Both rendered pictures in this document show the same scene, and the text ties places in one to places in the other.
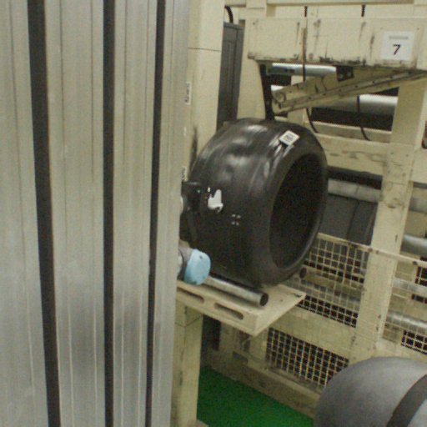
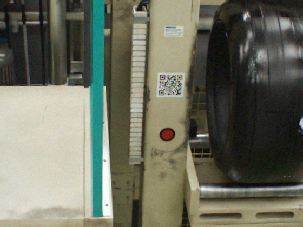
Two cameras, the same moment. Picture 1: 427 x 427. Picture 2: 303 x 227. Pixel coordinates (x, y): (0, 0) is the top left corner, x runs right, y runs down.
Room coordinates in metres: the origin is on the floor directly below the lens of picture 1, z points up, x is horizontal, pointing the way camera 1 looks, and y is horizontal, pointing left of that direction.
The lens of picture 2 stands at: (0.40, 1.29, 2.07)
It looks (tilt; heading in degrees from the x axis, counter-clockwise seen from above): 29 degrees down; 318
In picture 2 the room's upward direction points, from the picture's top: 3 degrees clockwise
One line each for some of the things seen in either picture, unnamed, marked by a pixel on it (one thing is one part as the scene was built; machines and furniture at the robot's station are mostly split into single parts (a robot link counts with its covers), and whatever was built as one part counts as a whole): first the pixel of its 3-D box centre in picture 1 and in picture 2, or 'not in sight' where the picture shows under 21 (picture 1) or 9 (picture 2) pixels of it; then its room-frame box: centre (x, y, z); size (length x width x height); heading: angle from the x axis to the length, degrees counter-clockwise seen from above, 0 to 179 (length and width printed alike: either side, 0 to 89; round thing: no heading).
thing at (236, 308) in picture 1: (218, 299); (249, 207); (1.43, -0.04, 0.84); 0.36 x 0.09 x 0.06; 54
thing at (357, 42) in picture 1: (339, 43); not in sight; (1.71, -0.40, 1.71); 0.61 x 0.25 x 0.15; 54
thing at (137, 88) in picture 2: not in sight; (138, 88); (1.70, 0.18, 1.19); 0.05 x 0.04 x 0.48; 144
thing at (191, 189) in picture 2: not in sight; (186, 164); (1.65, 0.02, 0.90); 0.40 x 0.03 x 0.10; 144
